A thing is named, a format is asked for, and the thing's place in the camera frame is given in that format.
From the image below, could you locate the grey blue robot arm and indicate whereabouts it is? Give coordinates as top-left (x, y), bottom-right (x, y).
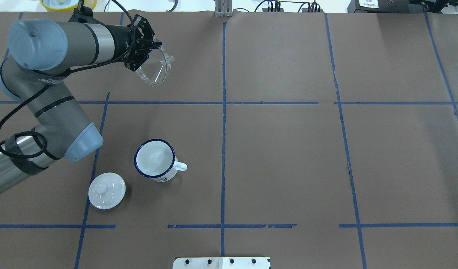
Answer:
top-left (0, 10), bottom-right (162, 194)

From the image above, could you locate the black power strip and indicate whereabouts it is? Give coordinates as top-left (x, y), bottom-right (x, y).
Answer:
top-left (254, 0), bottom-right (323, 13)

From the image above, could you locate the white enamel mug blue rim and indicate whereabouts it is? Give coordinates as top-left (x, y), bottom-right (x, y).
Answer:
top-left (134, 139), bottom-right (188, 183)

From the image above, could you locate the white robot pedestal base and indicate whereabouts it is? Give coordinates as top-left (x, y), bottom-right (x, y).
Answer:
top-left (172, 257), bottom-right (271, 269)

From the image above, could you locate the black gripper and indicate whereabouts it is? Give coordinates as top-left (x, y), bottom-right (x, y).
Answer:
top-left (111, 14), bottom-right (162, 71)

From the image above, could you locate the aluminium frame post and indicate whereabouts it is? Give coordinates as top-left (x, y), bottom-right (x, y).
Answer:
top-left (214, 0), bottom-right (233, 17)

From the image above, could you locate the black box with label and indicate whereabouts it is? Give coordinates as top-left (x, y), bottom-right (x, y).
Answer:
top-left (347, 0), bottom-right (425, 14)

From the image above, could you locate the clear glass funnel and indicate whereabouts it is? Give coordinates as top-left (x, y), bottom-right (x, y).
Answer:
top-left (136, 46), bottom-right (175, 86)

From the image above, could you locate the white mug lid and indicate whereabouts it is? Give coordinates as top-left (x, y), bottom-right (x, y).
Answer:
top-left (88, 172), bottom-right (126, 210)

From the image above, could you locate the yellow tape roll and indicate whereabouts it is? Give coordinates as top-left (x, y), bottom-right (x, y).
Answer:
top-left (39, 0), bottom-right (98, 12)

